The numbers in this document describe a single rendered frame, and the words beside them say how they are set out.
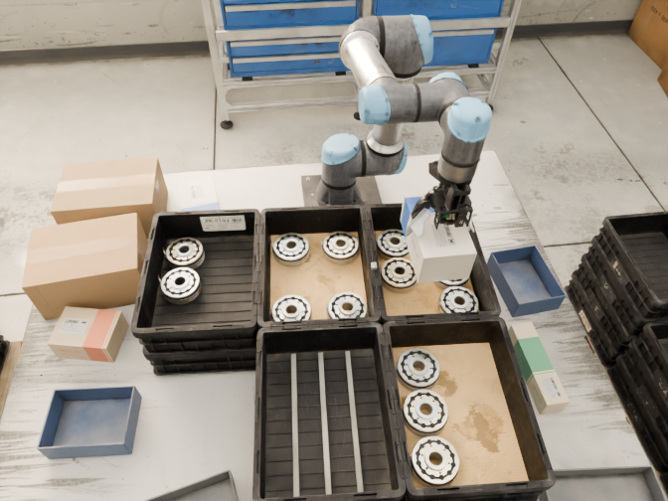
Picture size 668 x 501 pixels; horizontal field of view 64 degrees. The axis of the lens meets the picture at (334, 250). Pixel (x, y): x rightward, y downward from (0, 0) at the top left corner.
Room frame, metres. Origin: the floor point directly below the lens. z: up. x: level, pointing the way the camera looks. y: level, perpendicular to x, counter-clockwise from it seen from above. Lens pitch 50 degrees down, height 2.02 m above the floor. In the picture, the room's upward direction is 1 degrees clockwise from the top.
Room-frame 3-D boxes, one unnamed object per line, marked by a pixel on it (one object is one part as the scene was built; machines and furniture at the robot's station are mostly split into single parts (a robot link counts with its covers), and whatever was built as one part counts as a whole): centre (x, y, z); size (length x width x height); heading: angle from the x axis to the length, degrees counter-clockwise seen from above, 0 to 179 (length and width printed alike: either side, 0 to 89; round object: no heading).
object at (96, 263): (0.97, 0.71, 0.78); 0.30 x 0.22 x 0.16; 105
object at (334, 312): (0.78, -0.04, 0.86); 0.10 x 0.10 x 0.01
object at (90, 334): (0.76, 0.67, 0.74); 0.16 x 0.12 x 0.07; 86
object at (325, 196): (1.31, -0.01, 0.80); 0.15 x 0.15 x 0.10
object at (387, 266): (0.91, -0.18, 0.86); 0.10 x 0.10 x 0.01
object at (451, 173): (0.82, -0.24, 1.33); 0.08 x 0.08 x 0.05
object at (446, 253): (0.84, -0.24, 1.09); 0.20 x 0.12 x 0.09; 8
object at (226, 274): (0.86, 0.35, 0.87); 0.40 x 0.30 x 0.11; 5
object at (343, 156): (1.32, -0.02, 0.91); 0.13 x 0.12 x 0.14; 99
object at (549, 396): (0.70, -0.55, 0.73); 0.24 x 0.06 x 0.06; 11
